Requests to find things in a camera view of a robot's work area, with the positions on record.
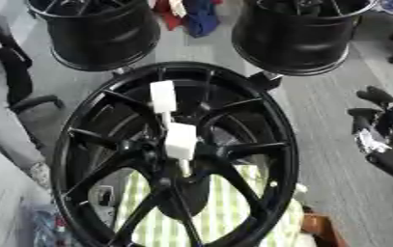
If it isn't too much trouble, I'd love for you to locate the black wheel rim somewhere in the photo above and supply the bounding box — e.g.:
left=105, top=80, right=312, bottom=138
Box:
left=230, top=0, right=380, bottom=77
left=23, top=0, right=162, bottom=72

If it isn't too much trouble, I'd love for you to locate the black spoked wheel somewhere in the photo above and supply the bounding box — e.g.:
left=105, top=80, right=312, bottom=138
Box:
left=50, top=61, right=301, bottom=247

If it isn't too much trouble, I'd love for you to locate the white pin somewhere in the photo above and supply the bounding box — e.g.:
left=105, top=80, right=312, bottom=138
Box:
left=149, top=80, right=180, bottom=130
left=163, top=122, right=200, bottom=178

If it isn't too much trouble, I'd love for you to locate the brown cardboard box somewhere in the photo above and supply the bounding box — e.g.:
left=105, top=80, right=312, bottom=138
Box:
left=300, top=211, right=351, bottom=247

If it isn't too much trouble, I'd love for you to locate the pile of coloured clothes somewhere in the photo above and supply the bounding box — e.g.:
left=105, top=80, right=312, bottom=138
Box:
left=147, top=0, right=227, bottom=39

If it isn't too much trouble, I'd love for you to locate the black office chair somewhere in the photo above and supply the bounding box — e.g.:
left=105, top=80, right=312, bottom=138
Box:
left=0, top=4, right=67, bottom=150

